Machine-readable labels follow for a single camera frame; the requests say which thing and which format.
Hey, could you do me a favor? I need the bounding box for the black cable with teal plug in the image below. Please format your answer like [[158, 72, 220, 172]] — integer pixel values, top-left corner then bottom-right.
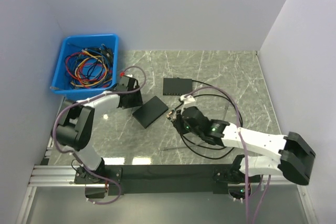
[[166, 108, 236, 159]]

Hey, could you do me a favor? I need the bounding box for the black network switch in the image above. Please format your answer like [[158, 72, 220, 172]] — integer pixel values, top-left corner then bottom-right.
[[132, 96, 169, 129], [162, 78, 193, 96]]

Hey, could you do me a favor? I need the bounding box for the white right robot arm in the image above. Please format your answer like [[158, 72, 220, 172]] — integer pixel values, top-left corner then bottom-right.
[[168, 106, 316, 186]]

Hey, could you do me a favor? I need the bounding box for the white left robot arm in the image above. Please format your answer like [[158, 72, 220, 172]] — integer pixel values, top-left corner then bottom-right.
[[51, 76, 143, 183]]

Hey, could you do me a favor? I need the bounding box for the blue plastic bin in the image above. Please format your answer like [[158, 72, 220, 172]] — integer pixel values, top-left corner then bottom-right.
[[50, 34, 119, 100]]

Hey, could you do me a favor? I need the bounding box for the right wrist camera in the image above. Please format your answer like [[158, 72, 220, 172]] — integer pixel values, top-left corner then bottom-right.
[[179, 94, 196, 112]]

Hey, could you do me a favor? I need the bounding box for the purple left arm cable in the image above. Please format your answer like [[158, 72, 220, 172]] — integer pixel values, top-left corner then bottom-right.
[[52, 66, 147, 206]]

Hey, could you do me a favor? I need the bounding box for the grey ethernet cable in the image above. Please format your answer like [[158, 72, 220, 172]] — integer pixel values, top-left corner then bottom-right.
[[159, 140, 211, 152]]

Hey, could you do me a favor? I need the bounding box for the black cable in bin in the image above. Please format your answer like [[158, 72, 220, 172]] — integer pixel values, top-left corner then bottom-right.
[[64, 44, 115, 86]]

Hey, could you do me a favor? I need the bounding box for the blue ethernet cable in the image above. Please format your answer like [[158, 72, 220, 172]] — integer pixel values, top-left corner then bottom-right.
[[67, 47, 113, 86]]

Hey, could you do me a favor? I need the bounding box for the yellow ethernet cable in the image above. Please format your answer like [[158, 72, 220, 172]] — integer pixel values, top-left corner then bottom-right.
[[69, 49, 108, 87]]

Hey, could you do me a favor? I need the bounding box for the red ethernet cable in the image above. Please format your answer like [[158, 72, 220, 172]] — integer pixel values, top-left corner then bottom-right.
[[64, 55, 113, 88]]

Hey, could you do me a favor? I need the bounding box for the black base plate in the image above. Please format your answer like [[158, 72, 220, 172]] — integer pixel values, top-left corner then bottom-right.
[[74, 164, 247, 199]]

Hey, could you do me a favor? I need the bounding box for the aluminium rail frame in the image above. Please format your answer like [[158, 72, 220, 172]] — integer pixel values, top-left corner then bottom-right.
[[15, 98, 111, 224]]

